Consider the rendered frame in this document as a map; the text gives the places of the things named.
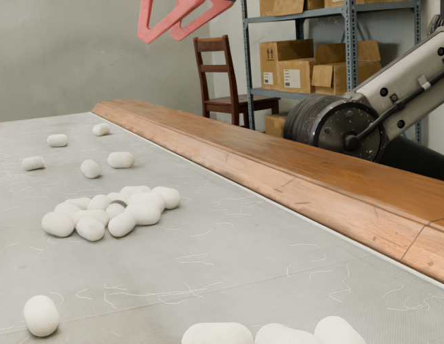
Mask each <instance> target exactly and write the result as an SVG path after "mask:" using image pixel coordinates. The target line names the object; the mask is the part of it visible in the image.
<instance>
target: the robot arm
mask: <svg viewBox="0 0 444 344"><path fill-rule="evenodd" d="M209 1H210V2H212V3H213V7H212V8H210V9H208V10H207V11H206V12H205V13H203V14H201V15H200V16H199V17H198V18H196V19H195V20H193V21H192V22H191V23H189V24H188V25H186V26H185V27H184V28H182V27H181V22H182V19H183V18H185V17H186V16H187V15H188V14H190V13H191V12H192V11H194V10H195V9H196V8H197V7H199V6H200V5H202V4H203V3H204V2H205V0H176V4H175V9H174V10H173V11H172V12H171V13H170V14H168V15H167V16H166V17H165V18H164V19H163V20H161V21H160V22H159V23H158V24H157V25H156V26H154V27H153V28H152V29H150V28H149V21H150V16H151V9H152V4H153V0H141V3H140V15H139V21H138V32H137V37H138V38H139V39H140V40H142V41H143V42H144V43H146V44H150V43H152V42H153V41H154V40H155V39H157V38H158V37H160V36H161V35H162V34H163V33H165V32H166V31H168V30H169V29H170V33H169V34H170V36H171V37H173V38H174V39H176V41H181V40H182V39H184V38H185V37H187V36H188V35H190V34H191V33H192V32H194V31H196V30H197V29H198V28H199V27H201V26H203V25H204V24H206V23H208V22H209V21H210V20H212V19H213V18H215V17H217V16H218V15H220V14H221V13H223V12H225V11H226V10H227V9H229V8H231V7H232V6H233V5H234V3H235V2H236V0H209Z"/></svg>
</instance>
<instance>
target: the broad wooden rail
mask: <svg viewBox="0 0 444 344"><path fill-rule="evenodd" d="M91 113H93V114H95V115H97V116H99V117H101V118H103V119H105V120H107V121H109V122H111V123H113V124H115V125H118V126H120V127H122V128H124V129H126V130H128V131H130V132H132V133H134V134H136V135H138V136H140V137H142V138H144V139H147V140H148V141H151V142H152V143H155V144H156V145H159V146H160V147H163V148H164V149H167V150H168V151H171V152H173V153H175V154H177V155H179V156H181V157H183V158H185V159H187V160H189V161H191V162H193V163H195V164H198V165H200V166H202V167H204V168H206V169H208V170H210V171H212V172H214V173H216V174H218V175H220V176H222V177H225V178H226V179H228V180H230V181H232V182H235V183H236V184H239V185H240V186H243V187H244V188H247V189H248V190H251V191H253V192H255V193H257V194H259V195H261V196H263V197H265V198H267V199H269V200H271V201H273V202H275V203H278V204H280V205H282V206H284V207H286V208H288V209H290V210H292V211H294V212H296V213H298V214H300V215H302V216H305V217H306V218H309V219H310V220H313V221H314V222H316V223H318V224H320V225H322V226H324V227H327V228H328V229H331V230H333V231H335V232H337V233H339V234H341V235H343V236H345V237H347V238H349V239H351V240H353V241H355V242H358V243H360V244H362V245H364V246H366V247H368V248H370V249H372V250H374V251H376V252H378V253H380V254H382V255H385V256H386V257H389V258H390V259H393V260H394V261H397V262H398V263H401V264H402V265H404V266H406V267H408V268H411V269H413V270H415V271H417V272H419V273H421V274H423V275H425V276H427V277H429V278H431V279H433V280H435V281H438V282H440V283H442V284H444V181H441V180H437V179H434V178H431V177H426V176H423V175H419V174H416V173H411V172H408V171H403V170H401V169H396V168H393V167H389V166H385V165H382V164H378V163H375V162H370V161H367V160H362V159H360V158H355V157H352V156H347V155H344V154H340V153H337V152H332V151H329V150H326V149H321V148H319V147H314V146H311V145H306V144H303V143H299V142H296V141H291V140H288V139H283V138H279V137H276V136H273V135H270V134H265V133H262V132H258V131H255V130H250V129H247V128H242V127H239V126H235V125H232V124H228V123H224V122H221V121H217V120H214V119H209V118H206V117H201V116H199V115H194V114H191V113H187V112H183V111H179V110H176V109H171V108H168V107H165V106H160V105H158V104H153V103H150V102H145V101H142V100H138V99H135V98H124V99H118V100H107V101H100V102H98V103H97V104H96V105H95V106H94V108H93V109H92V110H91Z"/></svg>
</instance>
